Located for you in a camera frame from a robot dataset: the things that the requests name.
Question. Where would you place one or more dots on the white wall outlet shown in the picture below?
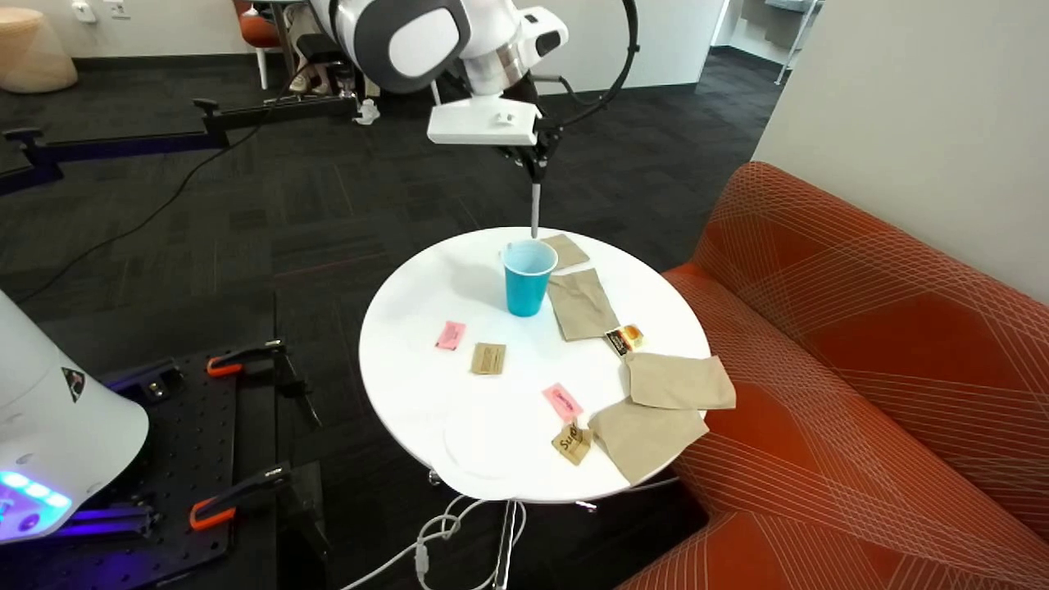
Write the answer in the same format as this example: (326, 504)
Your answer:
(116, 8)
(84, 12)

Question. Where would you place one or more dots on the orange patterned corner sofa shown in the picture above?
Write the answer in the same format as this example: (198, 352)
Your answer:
(875, 380)

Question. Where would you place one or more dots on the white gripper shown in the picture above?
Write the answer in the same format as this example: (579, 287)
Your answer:
(481, 121)

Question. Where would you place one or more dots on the seated person dark clothes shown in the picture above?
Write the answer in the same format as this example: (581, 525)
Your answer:
(312, 72)

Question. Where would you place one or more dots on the white device with purple lights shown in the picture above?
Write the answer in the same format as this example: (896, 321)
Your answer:
(55, 413)

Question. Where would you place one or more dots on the black boom bar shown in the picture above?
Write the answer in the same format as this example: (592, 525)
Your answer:
(133, 143)

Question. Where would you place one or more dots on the gold brown packet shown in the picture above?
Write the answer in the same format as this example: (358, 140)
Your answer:
(572, 444)

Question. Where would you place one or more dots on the orange and black packet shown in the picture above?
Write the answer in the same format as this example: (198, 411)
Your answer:
(623, 339)

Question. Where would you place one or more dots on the blue plastic cup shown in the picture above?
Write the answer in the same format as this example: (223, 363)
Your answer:
(527, 289)

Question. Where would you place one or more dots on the pink sweetener packet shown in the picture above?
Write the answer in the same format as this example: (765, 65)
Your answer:
(562, 401)
(450, 337)

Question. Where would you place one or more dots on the creased brown napkin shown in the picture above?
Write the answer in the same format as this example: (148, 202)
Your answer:
(581, 305)

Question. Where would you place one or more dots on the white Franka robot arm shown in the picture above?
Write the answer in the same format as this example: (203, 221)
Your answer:
(415, 45)

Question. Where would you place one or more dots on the clear plastic plate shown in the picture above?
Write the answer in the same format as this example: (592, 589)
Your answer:
(487, 444)

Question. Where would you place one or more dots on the brown sugar packet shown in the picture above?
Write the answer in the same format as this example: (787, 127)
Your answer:
(491, 358)

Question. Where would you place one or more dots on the beige round stool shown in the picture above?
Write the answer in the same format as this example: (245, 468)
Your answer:
(34, 53)

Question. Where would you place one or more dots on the orange chair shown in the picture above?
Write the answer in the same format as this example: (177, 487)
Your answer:
(256, 26)

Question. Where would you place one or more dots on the crumpled brown napkin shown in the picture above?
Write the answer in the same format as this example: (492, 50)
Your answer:
(645, 438)

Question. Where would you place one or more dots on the folded brown napkin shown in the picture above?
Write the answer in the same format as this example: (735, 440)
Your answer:
(676, 380)

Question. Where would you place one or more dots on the large flat brown napkin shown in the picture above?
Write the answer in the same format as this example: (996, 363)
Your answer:
(572, 252)

